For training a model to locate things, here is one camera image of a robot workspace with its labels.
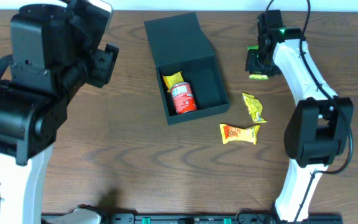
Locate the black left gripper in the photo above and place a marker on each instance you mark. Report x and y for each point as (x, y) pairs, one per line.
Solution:
(103, 65)

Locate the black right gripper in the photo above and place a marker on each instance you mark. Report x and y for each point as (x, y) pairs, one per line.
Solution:
(258, 66)

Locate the green yellow snack packet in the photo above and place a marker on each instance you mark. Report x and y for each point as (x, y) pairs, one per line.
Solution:
(256, 76)

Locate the plain yellow snack packet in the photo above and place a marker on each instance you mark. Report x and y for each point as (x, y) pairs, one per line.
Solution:
(255, 108)

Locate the small yellow snack packet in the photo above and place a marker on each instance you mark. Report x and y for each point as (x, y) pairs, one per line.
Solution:
(172, 80)

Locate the yellow orange biscuit packet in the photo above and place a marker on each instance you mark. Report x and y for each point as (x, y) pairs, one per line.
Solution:
(231, 133)

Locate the red cylindrical can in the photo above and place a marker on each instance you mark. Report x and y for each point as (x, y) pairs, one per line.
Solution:
(183, 98)

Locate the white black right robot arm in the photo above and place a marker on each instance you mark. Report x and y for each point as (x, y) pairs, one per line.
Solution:
(319, 127)

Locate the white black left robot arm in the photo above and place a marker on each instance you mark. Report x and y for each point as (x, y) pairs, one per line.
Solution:
(55, 51)

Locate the black open gift box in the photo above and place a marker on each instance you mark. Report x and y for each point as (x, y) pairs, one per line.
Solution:
(178, 44)

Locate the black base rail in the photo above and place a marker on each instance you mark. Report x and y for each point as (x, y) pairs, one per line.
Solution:
(89, 214)

